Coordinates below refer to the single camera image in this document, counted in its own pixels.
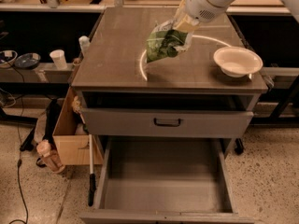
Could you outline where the white bottle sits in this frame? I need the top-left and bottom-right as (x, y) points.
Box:
(78, 35), (90, 56)

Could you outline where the brown plastic bottle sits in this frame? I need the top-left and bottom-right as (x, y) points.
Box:
(36, 139), (65, 174)

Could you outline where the green jalapeno chip bag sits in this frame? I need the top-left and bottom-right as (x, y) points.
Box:
(146, 20), (192, 63)

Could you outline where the white bowl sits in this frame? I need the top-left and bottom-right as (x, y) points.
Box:
(213, 47), (263, 77)

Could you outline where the white pole black grip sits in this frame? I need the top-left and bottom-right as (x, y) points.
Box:
(88, 134), (96, 206)

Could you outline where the grey low shelf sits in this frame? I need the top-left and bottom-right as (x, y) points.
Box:
(0, 63), (74, 83)

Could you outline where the white paper cup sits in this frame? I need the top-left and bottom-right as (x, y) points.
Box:
(50, 49), (67, 70)

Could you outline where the grey drawer cabinet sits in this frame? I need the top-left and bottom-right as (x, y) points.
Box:
(70, 6), (269, 156)

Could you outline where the dark blue plate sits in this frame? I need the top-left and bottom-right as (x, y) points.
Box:
(14, 53), (41, 69)

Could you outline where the black floor cable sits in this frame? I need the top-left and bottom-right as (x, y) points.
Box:
(8, 63), (30, 224)

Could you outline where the closed grey top drawer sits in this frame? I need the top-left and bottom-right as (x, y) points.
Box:
(82, 108), (253, 138)

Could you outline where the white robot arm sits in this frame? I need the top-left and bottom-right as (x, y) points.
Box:
(173, 0), (299, 33)

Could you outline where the cardboard box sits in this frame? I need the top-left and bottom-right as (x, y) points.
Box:
(52, 88), (90, 165)

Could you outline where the black cabinet caster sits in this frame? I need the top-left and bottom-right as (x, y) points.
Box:
(235, 138), (244, 155)

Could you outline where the open grey middle drawer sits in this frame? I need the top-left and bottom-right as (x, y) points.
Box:
(79, 137), (254, 224)

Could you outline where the bowl with blue pattern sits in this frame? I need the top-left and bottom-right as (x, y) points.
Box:
(0, 50), (18, 69)

